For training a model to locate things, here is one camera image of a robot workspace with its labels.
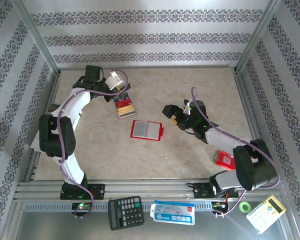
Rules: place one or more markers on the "red card holder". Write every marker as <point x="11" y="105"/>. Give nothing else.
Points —
<point x="152" y="130"/>

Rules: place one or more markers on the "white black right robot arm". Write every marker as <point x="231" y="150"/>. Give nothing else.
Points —
<point x="222" y="140"/>

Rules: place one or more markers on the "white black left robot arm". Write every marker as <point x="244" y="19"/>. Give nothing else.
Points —
<point x="72" y="105"/>

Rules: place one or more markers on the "small dark red box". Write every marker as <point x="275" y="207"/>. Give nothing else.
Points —
<point x="123" y="102"/>

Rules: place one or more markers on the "red box with white logo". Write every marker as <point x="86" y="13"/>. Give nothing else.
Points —
<point x="223" y="161"/>

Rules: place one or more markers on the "printed booklet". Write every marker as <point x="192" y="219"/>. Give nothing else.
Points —
<point x="32" y="142"/>

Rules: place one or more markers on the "blue white plastic pouch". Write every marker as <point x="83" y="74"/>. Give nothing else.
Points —
<point x="172" y="212"/>

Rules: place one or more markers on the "green tape roll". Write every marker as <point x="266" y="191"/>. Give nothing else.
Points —
<point x="244" y="207"/>

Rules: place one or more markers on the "black desk calculator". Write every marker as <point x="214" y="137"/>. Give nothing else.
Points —
<point x="126" y="212"/>

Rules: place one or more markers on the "controller board with green light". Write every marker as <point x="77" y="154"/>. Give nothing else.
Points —
<point x="81" y="206"/>

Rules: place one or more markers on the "yellow white calculator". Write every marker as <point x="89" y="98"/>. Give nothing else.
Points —
<point x="266" y="214"/>

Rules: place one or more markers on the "perforated metal strip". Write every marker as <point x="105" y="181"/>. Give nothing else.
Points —
<point x="52" y="207"/>

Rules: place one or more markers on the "thin aluminium wall rail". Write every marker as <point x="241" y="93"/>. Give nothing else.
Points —
<point x="165" y="67"/>

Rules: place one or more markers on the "aluminium side rail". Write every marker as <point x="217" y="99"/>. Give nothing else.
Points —
<point x="32" y="170"/>
<point x="245" y="100"/>

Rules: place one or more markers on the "long aluminium base rail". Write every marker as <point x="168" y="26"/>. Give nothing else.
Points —
<point x="152" y="186"/>

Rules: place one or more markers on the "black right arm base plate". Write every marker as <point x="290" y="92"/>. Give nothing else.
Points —
<point x="201" y="191"/>

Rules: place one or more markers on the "aluminium corner post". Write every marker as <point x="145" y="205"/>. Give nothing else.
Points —
<point x="257" y="37"/>
<point x="38" y="37"/>

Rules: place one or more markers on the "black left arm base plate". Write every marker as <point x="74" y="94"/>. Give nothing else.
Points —
<point x="98" y="192"/>

